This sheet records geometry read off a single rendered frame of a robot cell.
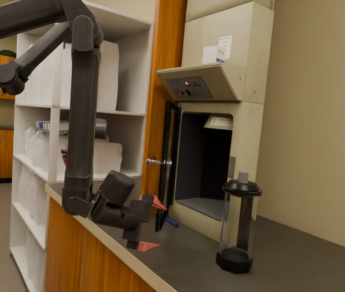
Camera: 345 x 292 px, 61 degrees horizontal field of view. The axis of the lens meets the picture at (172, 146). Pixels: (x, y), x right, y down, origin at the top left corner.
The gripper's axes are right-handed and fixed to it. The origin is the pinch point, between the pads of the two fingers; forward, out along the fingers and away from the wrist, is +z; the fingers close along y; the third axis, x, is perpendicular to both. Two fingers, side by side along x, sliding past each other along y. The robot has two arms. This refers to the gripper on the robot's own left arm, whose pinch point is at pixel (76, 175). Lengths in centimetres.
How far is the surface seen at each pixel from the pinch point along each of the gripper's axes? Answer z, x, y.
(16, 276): 111, 136, 15
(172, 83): -36.9, -20.8, 24.6
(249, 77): -40, -47, 33
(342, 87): -42, -59, 74
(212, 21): -59, -30, 32
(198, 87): -35, -33, 26
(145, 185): 3.2, -10.3, 24.5
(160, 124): -21.5, -10.4, 29.3
